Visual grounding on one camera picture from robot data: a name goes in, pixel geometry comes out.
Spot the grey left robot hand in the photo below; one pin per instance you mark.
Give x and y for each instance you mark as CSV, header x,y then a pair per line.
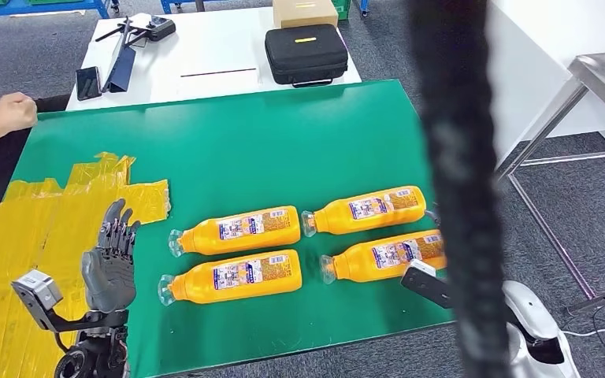
x,y
109,276

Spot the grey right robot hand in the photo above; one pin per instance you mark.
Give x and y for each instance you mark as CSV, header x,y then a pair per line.
x,y
431,216

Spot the orange bottle with clear cap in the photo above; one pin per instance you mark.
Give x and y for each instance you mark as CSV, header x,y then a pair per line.
x,y
375,208
250,229
386,255
240,276

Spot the green table mat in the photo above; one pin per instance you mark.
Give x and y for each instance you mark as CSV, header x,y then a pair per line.
x,y
260,146

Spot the person's hand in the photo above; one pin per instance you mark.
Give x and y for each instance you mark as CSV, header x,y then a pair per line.
x,y
15,112

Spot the black smartphone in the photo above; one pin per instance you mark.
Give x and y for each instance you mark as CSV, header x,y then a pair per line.
x,y
88,82

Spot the white cabinet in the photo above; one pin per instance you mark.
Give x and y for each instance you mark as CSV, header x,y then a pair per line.
x,y
553,52

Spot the black carrying case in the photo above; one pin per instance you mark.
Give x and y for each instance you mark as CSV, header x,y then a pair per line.
x,y
305,55

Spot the tablet with blue cover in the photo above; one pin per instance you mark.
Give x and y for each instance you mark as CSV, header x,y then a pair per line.
x,y
122,70

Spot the thin black rod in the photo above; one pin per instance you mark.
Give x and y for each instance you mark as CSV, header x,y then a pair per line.
x,y
219,72

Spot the cardboard box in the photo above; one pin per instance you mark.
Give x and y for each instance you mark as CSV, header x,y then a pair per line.
x,y
305,13

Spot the white table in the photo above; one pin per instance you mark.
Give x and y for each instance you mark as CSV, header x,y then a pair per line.
x,y
214,47

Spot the black remote controller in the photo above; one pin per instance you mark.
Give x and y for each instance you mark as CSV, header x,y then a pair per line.
x,y
159,27

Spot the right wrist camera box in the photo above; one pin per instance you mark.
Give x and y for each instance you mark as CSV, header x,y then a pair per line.
x,y
425,284

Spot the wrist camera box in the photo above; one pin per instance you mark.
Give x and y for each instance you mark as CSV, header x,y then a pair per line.
x,y
425,284
39,292

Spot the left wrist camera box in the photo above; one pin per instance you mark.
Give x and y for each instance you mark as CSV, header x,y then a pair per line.
x,y
39,292

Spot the blue rack frame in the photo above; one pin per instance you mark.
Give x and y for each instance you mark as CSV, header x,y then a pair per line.
x,y
47,6

